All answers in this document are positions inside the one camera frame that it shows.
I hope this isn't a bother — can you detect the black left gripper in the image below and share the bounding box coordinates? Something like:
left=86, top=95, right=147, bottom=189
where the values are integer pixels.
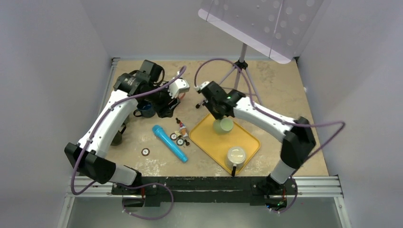
left=143, top=81, right=180, bottom=118

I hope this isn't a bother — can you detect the dark blue ceramic mug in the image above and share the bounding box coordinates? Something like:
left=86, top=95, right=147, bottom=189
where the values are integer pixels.
left=133, top=100, right=156, bottom=118

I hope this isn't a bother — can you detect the green ceramic mug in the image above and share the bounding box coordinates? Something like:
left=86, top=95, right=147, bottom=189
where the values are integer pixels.
left=213, top=118, right=234, bottom=134

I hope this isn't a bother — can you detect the grey ceramic mug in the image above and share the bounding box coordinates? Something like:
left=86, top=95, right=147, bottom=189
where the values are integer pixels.
left=122, top=115, right=130, bottom=126

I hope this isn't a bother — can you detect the cream mug black handle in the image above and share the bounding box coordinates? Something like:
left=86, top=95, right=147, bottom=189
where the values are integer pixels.
left=225, top=146, right=247, bottom=177

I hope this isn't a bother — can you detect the black ceramic mug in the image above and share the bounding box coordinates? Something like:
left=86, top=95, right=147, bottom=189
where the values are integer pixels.
left=111, top=123, right=127, bottom=146

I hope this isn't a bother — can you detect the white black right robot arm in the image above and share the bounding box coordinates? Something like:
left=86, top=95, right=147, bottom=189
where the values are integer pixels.
left=196, top=81, right=316, bottom=193

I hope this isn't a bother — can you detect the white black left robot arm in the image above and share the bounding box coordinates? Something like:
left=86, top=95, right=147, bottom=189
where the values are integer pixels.
left=64, top=60, right=190, bottom=194

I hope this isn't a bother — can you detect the round token upper left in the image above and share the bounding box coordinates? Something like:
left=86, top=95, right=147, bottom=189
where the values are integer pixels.
left=170, top=133, right=178, bottom=141

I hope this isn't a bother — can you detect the blue toy microphone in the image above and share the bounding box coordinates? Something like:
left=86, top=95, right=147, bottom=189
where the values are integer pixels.
left=152, top=125, right=188, bottom=163

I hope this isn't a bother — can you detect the round token lower right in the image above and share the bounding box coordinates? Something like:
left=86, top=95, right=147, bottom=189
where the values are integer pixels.
left=176, top=138, right=185, bottom=146

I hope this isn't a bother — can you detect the yellow plastic tray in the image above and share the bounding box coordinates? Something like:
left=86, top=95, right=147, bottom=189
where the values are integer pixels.
left=189, top=114, right=260, bottom=176

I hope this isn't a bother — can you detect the lilac tripod stand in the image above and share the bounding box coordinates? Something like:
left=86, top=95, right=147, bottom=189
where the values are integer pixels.
left=195, top=42, right=263, bottom=109

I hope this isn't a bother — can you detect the round brown white token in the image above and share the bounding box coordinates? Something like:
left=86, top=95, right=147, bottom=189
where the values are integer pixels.
left=141, top=148, right=150, bottom=156

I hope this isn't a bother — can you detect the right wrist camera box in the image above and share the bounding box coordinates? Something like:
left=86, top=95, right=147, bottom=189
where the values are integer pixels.
left=194, top=81, right=210, bottom=93

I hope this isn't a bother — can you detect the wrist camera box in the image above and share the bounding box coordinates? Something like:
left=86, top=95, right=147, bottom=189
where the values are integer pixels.
left=194, top=81, right=210, bottom=93
left=167, top=71, right=190, bottom=98

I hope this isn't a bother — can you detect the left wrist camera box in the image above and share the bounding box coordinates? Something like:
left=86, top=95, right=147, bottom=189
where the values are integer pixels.
left=167, top=71, right=190, bottom=98

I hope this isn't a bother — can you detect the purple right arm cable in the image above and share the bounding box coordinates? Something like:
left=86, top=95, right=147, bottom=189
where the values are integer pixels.
left=193, top=58, right=346, bottom=177

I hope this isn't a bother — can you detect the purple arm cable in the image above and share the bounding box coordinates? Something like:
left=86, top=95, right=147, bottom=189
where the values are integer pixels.
left=193, top=58, right=346, bottom=177
left=70, top=65, right=187, bottom=196

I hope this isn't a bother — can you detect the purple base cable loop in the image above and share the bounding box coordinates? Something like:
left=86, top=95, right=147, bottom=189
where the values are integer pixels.
left=121, top=182, right=175, bottom=220

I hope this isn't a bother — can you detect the black table edge rail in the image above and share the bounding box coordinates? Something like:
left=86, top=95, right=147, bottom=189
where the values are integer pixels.
left=111, top=176, right=297, bottom=209

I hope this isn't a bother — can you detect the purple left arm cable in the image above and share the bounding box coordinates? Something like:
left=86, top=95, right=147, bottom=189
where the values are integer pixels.
left=70, top=65, right=187, bottom=196

